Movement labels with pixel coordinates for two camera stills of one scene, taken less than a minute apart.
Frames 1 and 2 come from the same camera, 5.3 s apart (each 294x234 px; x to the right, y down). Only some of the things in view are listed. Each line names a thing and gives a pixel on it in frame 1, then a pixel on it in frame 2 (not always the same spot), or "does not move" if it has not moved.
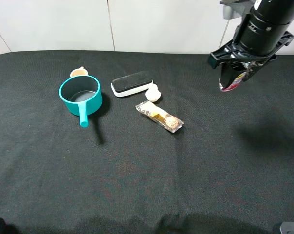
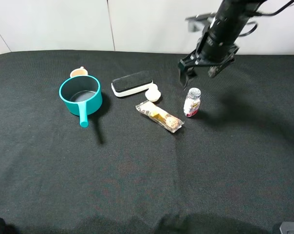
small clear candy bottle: [249, 66] → [192, 104]
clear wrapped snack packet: [156, 115] does not move
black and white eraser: [127, 85] does not move
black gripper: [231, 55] → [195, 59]
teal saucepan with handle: [82, 96] does not move
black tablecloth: [143, 142] does not move
